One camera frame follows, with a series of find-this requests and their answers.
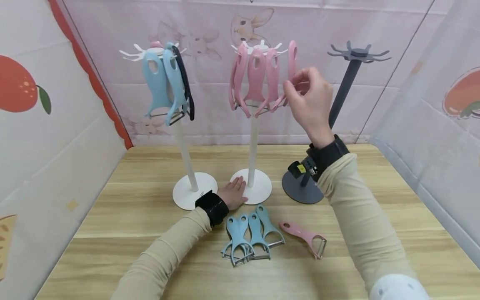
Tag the pink peeler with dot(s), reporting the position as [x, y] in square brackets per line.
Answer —
[292, 56]
[238, 75]
[272, 79]
[300, 233]
[256, 83]

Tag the person's left forearm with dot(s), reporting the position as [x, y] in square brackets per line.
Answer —
[165, 258]

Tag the person's left hand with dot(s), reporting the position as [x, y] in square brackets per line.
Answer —
[231, 196]

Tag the blue peeler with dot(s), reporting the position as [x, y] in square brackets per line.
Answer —
[268, 225]
[173, 83]
[237, 233]
[257, 233]
[154, 85]

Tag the person's right index finger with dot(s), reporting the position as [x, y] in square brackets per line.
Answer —
[306, 71]

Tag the dark navy peeler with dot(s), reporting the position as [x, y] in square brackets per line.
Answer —
[186, 87]

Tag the white hook stand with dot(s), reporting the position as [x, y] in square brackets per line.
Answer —
[195, 191]
[258, 188]

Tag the black wrist band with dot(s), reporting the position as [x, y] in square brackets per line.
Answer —
[213, 207]
[325, 157]

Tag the person's left fingers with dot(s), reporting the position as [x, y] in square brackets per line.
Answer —
[236, 182]

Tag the person's right forearm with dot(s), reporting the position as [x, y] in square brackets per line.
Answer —
[360, 225]

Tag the person's right hand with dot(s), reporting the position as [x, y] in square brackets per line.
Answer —
[313, 106]

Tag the person's right fingers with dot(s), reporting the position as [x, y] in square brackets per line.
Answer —
[303, 88]

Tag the person's right thumb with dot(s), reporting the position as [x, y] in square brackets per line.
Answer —
[290, 98]

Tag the grey hook stand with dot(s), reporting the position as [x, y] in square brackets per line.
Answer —
[345, 87]

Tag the person's left thumb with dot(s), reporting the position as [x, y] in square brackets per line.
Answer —
[244, 198]

